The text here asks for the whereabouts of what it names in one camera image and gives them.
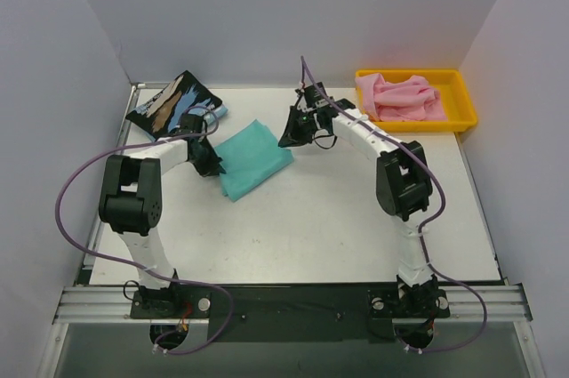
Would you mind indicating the pink t shirt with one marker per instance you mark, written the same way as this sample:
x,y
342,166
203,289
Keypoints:
x,y
413,100

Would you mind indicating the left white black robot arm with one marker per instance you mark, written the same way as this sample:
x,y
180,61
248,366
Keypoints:
x,y
131,201

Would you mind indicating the aluminium front rail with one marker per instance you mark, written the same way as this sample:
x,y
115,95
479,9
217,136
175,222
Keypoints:
x,y
106,304

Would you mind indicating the teal t shirt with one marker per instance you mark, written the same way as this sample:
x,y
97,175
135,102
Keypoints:
x,y
249,158

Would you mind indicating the yellow plastic tray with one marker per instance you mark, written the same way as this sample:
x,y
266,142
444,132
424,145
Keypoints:
x,y
458,106

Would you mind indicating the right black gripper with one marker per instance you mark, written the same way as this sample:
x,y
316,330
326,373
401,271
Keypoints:
x,y
298,124

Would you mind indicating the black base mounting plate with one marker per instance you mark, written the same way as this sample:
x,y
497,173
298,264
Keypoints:
x,y
376,312

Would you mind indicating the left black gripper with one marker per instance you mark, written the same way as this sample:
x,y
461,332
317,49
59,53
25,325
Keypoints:
x,y
206,160

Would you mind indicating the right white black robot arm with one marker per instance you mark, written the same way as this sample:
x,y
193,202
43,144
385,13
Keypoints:
x,y
402,187

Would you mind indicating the folded black printed t shirt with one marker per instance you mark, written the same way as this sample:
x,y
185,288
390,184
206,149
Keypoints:
x,y
160,116

